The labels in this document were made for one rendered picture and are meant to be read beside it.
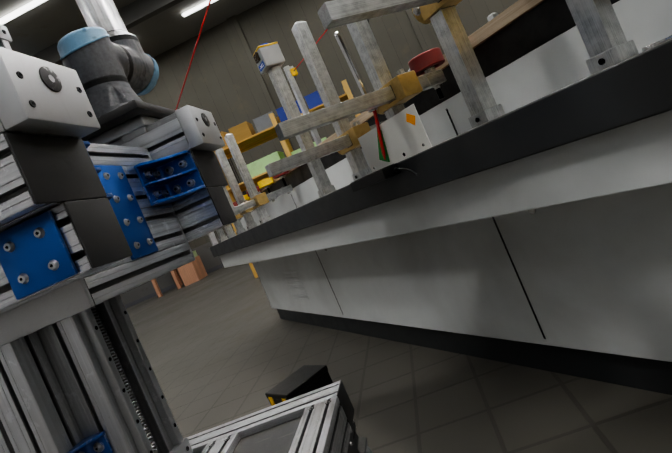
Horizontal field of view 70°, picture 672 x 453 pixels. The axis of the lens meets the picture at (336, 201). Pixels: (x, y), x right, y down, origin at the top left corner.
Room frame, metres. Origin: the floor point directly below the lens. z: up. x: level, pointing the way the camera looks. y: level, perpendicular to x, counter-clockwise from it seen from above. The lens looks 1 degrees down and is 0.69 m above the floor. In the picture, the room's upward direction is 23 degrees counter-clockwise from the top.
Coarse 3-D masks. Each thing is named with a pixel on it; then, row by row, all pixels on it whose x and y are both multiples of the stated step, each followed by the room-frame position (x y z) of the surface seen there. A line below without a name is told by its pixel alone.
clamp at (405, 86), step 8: (408, 72) 1.03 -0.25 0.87; (392, 80) 1.03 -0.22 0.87; (400, 80) 1.02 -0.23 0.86; (408, 80) 1.02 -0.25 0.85; (416, 80) 1.03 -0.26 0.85; (392, 88) 1.04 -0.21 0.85; (400, 88) 1.02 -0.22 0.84; (408, 88) 1.02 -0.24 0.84; (416, 88) 1.03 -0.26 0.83; (400, 96) 1.03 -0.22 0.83; (408, 96) 1.02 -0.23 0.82; (392, 104) 1.06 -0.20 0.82
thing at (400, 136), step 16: (400, 112) 1.05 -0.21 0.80; (416, 112) 1.01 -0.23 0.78; (384, 128) 1.12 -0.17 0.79; (400, 128) 1.07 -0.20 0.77; (416, 128) 1.02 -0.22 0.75; (368, 144) 1.21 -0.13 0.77; (400, 144) 1.09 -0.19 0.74; (416, 144) 1.04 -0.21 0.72; (368, 160) 1.23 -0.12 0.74; (400, 160) 1.11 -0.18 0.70
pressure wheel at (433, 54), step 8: (432, 48) 1.08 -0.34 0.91; (416, 56) 1.09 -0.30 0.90; (424, 56) 1.08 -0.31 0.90; (432, 56) 1.08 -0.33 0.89; (440, 56) 1.09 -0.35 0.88; (408, 64) 1.12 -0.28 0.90; (416, 64) 1.09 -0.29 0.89; (424, 64) 1.08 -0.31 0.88; (432, 64) 1.08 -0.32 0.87; (440, 64) 1.12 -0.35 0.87; (416, 72) 1.10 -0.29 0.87; (424, 72) 1.14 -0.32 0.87; (440, 88) 1.11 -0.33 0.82; (440, 96) 1.11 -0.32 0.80
